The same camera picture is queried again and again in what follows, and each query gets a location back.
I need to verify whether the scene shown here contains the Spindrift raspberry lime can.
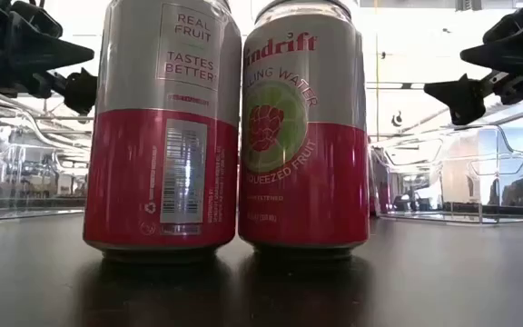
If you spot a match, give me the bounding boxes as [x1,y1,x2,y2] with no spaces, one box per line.
[83,0,243,264]
[237,0,371,261]

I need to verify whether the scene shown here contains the clear plastic bin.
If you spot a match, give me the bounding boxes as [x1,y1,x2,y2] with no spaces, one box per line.
[369,123,523,226]
[0,93,91,222]

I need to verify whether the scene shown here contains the overhead light rail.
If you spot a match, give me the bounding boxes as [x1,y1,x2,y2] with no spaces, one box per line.
[364,81,427,91]

